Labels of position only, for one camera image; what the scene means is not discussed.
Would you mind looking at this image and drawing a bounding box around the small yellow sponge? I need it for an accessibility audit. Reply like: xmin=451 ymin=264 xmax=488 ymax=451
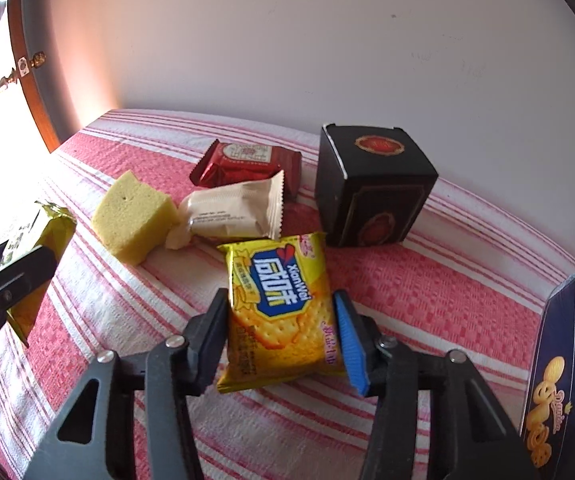
xmin=91 ymin=170 xmax=178 ymax=266

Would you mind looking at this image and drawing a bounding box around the brass door handle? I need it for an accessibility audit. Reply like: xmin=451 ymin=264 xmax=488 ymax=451
xmin=0 ymin=51 xmax=47 ymax=93

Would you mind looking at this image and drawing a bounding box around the yellow cracker packet blue label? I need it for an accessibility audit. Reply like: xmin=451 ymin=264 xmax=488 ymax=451
xmin=216 ymin=231 xmax=347 ymax=395

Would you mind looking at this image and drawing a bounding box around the gold snack packet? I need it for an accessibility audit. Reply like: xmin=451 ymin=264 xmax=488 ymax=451
xmin=0 ymin=202 xmax=78 ymax=347

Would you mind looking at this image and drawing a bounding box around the beige snack packet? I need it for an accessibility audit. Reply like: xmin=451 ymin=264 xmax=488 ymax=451
xmin=165 ymin=170 xmax=286 ymax=251

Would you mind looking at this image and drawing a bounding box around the wooden door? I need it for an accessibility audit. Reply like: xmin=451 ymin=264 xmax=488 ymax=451
xmin=0 ymin=0 xmax=63 ymax=161

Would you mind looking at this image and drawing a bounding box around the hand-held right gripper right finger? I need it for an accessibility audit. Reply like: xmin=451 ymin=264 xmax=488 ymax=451
xmin=332 ymin=289 xmax=541 ymax=480

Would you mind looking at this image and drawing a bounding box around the black cardboard box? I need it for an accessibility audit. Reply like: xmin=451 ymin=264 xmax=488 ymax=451
xmin=317 ymin=122 xmax=439 ymax=248

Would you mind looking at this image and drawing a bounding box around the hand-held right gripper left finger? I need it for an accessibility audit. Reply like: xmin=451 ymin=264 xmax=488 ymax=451
xmin=25 ymin=287 xmax=231 ymax=480

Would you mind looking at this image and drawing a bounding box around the blue round cookie tin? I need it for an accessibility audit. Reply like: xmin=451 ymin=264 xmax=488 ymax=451
xmin=520 ymin=246 xmax=575 ymax=471

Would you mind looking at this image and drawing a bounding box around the red snack packet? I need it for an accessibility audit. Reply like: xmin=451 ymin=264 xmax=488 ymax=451
xmin=189 ymin=139 xmax=302 ymax=198

